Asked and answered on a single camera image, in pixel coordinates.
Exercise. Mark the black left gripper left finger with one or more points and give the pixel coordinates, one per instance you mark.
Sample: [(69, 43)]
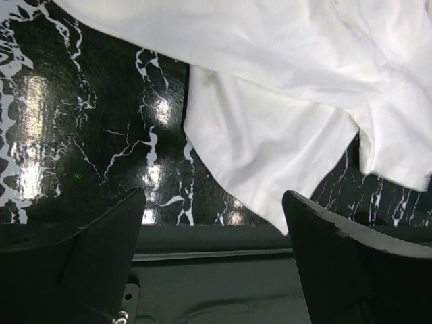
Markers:
[(74, 271)]

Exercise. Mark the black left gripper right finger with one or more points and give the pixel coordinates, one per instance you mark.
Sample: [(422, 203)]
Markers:
[(352, 273)]

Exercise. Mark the white printed t shirt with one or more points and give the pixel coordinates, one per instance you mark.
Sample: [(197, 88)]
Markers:
[(279, 89)]

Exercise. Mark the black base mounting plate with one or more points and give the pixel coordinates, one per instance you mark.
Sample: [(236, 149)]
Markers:
[(214, 274)]

